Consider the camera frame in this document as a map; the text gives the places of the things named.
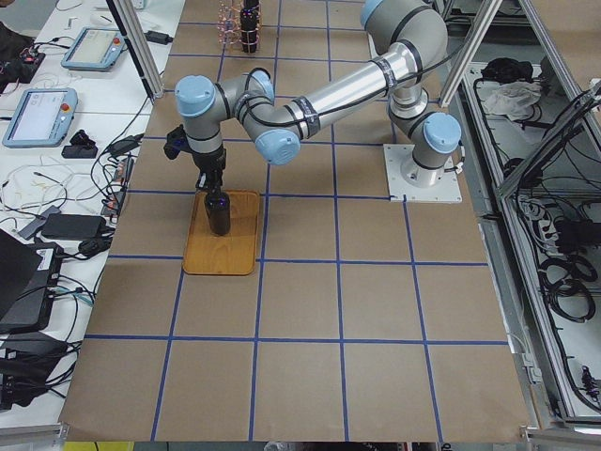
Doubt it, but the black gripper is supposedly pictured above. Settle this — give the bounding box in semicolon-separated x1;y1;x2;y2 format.
192;148;226;193

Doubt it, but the dark wine bottle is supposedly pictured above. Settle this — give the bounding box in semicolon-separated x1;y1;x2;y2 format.
239;0;260;54
204;189;231;236

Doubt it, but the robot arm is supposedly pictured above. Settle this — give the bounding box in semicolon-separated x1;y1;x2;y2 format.
163;1;461;193

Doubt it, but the wooden tray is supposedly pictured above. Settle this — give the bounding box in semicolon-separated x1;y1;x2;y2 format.
182;190;260;275

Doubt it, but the black power adapter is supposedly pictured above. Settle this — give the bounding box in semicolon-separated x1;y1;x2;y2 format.
41;213;105;240

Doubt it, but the upper teach pendant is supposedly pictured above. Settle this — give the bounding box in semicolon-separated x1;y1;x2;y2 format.
61;27;125;71

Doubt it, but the teach pendant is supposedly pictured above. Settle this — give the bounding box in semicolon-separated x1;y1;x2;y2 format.
2;87;78;148
61;27;125;71

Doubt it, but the lower teach pendant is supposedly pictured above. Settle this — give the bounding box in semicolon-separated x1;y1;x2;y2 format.
2;87;78;148

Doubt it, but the black laptop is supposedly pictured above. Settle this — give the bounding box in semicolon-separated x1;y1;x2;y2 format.
1;231;63;334

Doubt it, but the crumpled white cloth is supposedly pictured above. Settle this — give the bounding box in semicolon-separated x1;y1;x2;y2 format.
483;81;542;120

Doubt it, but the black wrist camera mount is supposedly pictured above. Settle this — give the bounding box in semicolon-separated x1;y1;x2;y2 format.
163;124;191;160

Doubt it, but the copper wire bottle basket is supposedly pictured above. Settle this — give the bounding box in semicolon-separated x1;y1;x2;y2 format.
217;0;242;47

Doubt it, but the aluminium frame post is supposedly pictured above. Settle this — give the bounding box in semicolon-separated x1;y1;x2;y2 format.
106;0;163;102

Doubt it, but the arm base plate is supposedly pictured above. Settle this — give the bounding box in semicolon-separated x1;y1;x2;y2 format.
383;144;463;204

